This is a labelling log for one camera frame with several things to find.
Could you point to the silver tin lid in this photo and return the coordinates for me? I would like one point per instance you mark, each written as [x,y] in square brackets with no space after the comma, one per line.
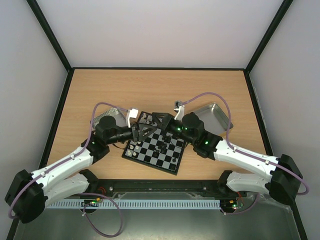
[113,112]

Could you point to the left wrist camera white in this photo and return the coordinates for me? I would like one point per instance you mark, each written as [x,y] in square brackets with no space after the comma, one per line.
[132,113]

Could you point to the black chess pieces pile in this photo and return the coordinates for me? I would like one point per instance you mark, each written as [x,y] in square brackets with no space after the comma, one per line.
[162,145]

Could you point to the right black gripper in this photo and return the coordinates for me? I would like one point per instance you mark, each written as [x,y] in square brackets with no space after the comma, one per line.
[171,122]

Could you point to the black silver chess board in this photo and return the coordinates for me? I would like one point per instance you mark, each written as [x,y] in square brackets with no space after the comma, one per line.
[162,162]

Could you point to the light blue cable duct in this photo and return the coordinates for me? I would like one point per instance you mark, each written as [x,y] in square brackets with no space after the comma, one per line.
[138,204]

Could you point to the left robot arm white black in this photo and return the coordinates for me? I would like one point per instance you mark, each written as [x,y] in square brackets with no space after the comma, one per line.
[30,193]

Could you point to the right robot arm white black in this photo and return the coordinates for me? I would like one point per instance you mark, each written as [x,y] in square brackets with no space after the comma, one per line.
[279,177]

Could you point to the black aluminium frame rail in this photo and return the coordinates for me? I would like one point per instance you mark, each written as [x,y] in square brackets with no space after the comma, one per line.
[204,188]

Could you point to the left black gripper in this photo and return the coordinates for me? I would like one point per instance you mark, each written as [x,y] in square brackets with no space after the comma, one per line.
[137,130]

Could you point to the white chess piece row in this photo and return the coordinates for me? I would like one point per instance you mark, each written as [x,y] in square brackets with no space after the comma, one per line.
[133,150]

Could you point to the gold tin box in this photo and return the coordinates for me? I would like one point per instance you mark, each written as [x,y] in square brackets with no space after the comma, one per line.
[214,118]

